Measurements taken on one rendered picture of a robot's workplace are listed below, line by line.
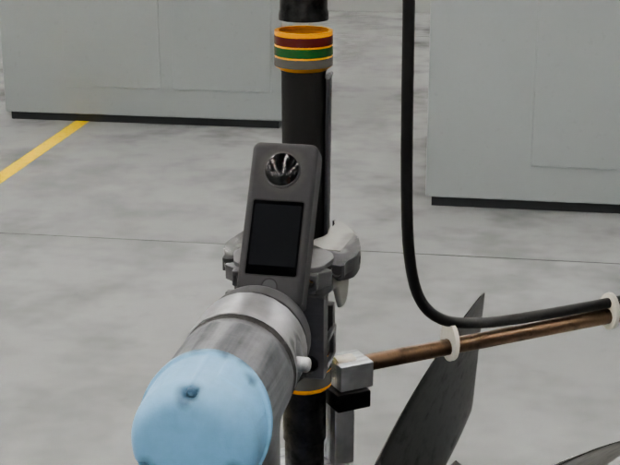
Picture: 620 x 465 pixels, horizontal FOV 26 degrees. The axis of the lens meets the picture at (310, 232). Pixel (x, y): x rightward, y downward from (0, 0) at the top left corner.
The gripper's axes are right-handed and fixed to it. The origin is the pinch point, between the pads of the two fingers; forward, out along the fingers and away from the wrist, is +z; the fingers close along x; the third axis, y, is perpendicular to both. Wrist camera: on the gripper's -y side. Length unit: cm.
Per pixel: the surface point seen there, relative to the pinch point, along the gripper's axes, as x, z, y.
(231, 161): -164, 610, 162
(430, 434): 7.5, 25.6, 30.1
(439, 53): -42, 543, 84
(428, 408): 7.3, 24.1, 26.6
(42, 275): -195, 408, 161
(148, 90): -237, 691, 140
